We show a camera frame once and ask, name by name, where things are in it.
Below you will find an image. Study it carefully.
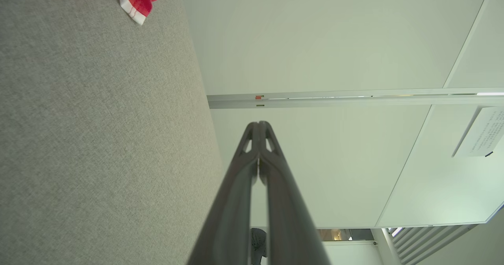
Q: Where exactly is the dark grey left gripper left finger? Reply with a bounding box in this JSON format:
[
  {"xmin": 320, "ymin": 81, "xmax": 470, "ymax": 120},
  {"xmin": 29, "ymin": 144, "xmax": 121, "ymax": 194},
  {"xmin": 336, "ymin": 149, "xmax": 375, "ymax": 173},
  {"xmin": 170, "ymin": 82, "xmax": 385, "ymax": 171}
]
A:
[{"xmin": 188, "ymin": 122, "xmax": 259, "ymax": 265}]

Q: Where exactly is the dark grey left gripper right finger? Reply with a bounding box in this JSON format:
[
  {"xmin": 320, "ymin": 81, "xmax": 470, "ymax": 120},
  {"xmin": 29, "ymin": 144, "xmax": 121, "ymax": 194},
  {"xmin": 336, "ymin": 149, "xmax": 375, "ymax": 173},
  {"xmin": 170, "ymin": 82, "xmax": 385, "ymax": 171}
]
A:
[{"xmin": 259, "ymin": 121, "xmax": 331, "ymax": 265}]

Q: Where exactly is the grey slatted panel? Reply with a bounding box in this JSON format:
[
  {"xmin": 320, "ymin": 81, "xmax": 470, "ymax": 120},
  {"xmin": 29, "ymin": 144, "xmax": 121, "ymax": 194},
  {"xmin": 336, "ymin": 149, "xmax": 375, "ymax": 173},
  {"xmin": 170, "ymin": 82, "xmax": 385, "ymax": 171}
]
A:
[{"xmin": 388, "ymin": 224, "xmax": 479, "ymax": 265}]

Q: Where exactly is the white paper wall sign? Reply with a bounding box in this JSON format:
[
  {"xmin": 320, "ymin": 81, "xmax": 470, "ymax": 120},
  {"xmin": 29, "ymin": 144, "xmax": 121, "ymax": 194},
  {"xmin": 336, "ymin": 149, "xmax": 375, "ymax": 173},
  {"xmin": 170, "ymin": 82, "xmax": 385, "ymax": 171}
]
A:
[{"xmin": 452, "ymin": 106, "xmax": 504, "ymax": 158}]

